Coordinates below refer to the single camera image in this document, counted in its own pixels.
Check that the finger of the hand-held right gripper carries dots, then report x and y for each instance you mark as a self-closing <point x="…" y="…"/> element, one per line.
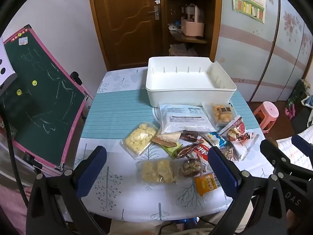
<point x="303" y="142"/>
<point x="273" y="153"/>

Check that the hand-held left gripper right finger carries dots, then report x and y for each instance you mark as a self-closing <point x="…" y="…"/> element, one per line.
<point x="222" y="173"/>

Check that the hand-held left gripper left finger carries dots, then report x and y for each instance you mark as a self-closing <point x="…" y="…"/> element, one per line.
<point x="93" y="173"/>

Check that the orange yellow snack packet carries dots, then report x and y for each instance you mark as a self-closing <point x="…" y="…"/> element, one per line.
<point x="207" y="182"/>

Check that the small mixed nut packet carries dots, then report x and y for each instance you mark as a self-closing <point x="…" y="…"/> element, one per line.
<point x="228" y="153"/>

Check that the red cookie packet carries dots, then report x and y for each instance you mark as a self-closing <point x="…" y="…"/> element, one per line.
<point x="201" y="151"/>

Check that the clear nut bar packet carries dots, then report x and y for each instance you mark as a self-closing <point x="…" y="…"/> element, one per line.
<point x="190" y="167"/>

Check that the red white snack packet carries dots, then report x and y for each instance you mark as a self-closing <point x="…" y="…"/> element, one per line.
<point x="236" y="132"/>

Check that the brown foil candy wrapper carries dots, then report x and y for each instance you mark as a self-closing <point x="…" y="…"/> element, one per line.
<point x="185" y="150"/>

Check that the dark brown chocolate packet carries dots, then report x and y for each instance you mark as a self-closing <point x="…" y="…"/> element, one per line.
<point x="190" y="135"/>

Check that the clear packet of yellow popcorn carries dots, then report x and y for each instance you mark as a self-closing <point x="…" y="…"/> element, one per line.
<point x="139" y="139"/>

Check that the clear packet of orange puffs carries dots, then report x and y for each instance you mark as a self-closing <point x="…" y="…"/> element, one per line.
<point x="221" y="113"/>

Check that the pale rice cracker packet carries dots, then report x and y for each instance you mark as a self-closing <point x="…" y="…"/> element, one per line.
<point x="156" y="170"/>

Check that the white plastic storage bin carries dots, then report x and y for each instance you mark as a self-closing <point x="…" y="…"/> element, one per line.
<point x="183" y="95"/>

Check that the white pink striped quilt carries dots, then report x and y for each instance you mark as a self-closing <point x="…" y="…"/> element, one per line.
<point x="302" y="158"/>

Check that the blue white candy packet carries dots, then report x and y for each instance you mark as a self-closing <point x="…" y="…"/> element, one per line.
<point x="215" y="139"/>

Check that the white tree print tablecloth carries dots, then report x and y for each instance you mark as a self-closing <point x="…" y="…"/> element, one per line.
<point x="127" y="200"/>

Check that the pink plastic stool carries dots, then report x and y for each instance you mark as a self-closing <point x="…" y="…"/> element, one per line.
<point x="267" y="109"/>

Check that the dark flowered bag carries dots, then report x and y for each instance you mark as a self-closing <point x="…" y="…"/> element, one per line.
<point x="296" y="98"/>

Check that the green snack packet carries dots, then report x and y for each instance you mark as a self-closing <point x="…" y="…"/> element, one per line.
<point x="172" y="150"/>

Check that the teal striped table mat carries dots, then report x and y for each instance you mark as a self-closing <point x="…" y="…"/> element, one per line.
<point x="115" y="112"/>

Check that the large white blue snack bag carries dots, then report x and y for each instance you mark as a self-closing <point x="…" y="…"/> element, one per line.
<point x="185" y="120"/>

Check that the brown wafer packet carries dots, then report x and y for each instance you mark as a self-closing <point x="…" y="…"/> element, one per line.
<point x="166" y="139"/>

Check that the floral sliding door wardrobe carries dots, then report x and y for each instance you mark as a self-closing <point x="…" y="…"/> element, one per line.
<point x="256" y="53"/>

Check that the pink framed green chalkboard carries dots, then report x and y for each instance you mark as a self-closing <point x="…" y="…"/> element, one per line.
<point x="36" y="90"/>

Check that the folded pink cloth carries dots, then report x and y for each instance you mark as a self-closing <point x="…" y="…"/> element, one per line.
<point x="182" y="50"/>

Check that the white holed panel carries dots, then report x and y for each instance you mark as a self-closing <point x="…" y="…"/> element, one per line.
<point x="5" y="66"/>

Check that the brown wooden corner shelf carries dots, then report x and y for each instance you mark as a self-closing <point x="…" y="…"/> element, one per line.
<point x="215" y="17"/>

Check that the brown wooden door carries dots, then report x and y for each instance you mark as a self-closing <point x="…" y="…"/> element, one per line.
<point x="127" y="29"/>

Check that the wall poster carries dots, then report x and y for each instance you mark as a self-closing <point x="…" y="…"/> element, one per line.
<point x="247" y="2"/>

